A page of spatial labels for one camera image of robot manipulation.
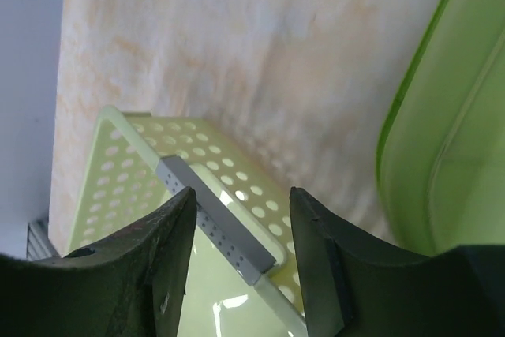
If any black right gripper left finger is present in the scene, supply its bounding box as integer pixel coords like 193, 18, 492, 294
1, 188, 196, 336

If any lime green plastic tub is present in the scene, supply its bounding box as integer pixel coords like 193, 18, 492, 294
376, 0, 504, 255

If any aluminium frame rail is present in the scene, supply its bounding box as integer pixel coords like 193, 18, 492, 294
26, 216, 58, 261

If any light green perforated basket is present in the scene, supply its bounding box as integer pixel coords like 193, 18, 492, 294
58, 106, 307, 336

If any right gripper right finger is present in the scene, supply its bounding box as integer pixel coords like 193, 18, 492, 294
290, 187, 504, 336

